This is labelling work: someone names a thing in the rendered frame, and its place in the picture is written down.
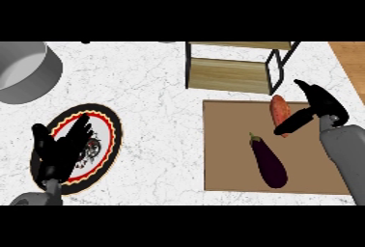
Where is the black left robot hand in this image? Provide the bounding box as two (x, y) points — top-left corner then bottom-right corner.
(30, 112), (98, 184)

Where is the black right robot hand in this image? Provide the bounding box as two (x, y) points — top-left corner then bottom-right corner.
(272, 78), (351, 136)

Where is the orange sweet potato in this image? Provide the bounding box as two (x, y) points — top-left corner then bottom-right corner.
(268, 94), (293, 139)

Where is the brown flat tray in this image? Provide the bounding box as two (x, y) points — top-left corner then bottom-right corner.
(202, 99), (354, 196)

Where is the round patterned plate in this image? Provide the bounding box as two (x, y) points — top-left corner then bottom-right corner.
(29, 103), (125, 196)

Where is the dark purple eggplant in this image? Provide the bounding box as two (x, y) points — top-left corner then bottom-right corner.
(249, 131), (290, 189)

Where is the grey metal pot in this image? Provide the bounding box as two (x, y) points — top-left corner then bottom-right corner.
(0, 41), (64, 105)

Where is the wooden tiered shelf black frame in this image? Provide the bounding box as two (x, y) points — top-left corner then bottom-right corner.
(184, 41), (303, 96)

